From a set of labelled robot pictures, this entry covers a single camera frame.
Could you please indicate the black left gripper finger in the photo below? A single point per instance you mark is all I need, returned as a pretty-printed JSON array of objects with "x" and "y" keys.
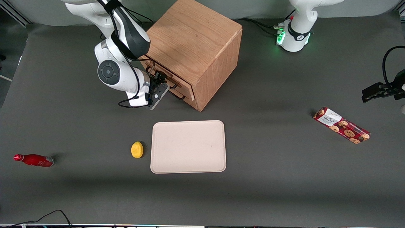
[
  {"x": 373, "y": 89},
  {"x": 370, "y": 98}
]

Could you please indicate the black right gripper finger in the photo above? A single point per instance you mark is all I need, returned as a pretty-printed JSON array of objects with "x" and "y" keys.
[
  {"x": 164, "y": 77},
  {"x": 157, "y": 77}
]

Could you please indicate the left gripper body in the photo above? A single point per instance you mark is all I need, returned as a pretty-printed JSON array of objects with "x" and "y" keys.
[{"x": 388, "y": 88}]

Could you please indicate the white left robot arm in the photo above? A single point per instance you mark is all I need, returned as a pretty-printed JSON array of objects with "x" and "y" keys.
[{"x": 299, "y": 28}]

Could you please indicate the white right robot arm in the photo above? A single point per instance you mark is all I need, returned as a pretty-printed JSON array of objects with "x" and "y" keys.
[{"x": 109, "y": 72}]

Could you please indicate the wooden drawer cabinet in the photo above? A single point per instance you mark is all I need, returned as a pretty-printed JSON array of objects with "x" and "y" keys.
[{"x": 196, "y": 44}]

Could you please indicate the red cookie box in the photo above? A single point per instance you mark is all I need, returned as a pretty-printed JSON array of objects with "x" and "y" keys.
[{"x": 341, "y": 125}]

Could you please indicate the yellow lemon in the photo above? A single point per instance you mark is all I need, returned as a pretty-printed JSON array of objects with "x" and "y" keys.
[{"x": 137, "y": 149}]

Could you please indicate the beige rectangular tray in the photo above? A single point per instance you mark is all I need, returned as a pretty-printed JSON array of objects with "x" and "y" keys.
[{"x": 188, "y": 146}]

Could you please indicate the red bottle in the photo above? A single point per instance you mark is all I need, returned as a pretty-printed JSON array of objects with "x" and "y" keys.
[{"x": 34, "y": 160}]

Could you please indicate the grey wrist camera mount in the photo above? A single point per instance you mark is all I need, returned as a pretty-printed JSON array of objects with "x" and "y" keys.
[{"x": 158, "y": 95}]

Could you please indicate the aluminium frame rail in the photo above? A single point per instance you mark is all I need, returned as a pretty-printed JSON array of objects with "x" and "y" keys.
[{"x": 17, "y": 14}]

